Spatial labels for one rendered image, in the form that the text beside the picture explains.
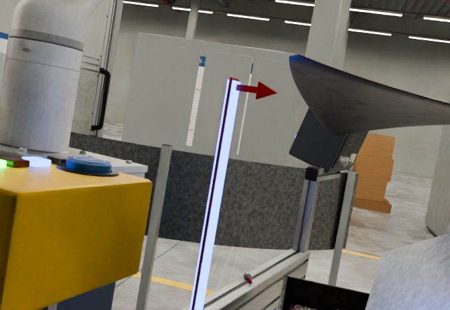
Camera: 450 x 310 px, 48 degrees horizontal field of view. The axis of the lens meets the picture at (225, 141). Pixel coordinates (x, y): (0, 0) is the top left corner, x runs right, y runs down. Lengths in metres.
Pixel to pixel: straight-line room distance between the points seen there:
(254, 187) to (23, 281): 2.01
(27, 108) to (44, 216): 0.50
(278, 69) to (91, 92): 4.19
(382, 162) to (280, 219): 6.23
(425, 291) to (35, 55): 0.64
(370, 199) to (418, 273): 8.05
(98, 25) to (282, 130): 4.20
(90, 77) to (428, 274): 2.25
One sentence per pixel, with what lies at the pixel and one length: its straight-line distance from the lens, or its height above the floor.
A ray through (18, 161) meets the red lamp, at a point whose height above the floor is 1.08.
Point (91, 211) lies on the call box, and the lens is 0.41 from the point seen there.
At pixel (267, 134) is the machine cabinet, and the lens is 6.54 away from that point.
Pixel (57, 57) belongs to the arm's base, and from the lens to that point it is 0.86.
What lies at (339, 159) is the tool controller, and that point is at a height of 1.08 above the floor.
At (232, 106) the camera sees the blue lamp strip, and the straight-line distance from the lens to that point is 0.67.
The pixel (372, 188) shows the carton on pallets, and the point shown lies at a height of 0.35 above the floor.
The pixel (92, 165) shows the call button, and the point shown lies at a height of 1.08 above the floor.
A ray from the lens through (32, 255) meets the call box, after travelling 0.38.
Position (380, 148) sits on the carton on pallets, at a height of 1.00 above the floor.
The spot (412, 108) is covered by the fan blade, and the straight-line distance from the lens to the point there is 0.62.
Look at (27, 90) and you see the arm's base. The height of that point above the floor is 1.13.
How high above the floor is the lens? 1.14
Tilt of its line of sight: 3 degrees down
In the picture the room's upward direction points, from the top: 9 degrees clockwise
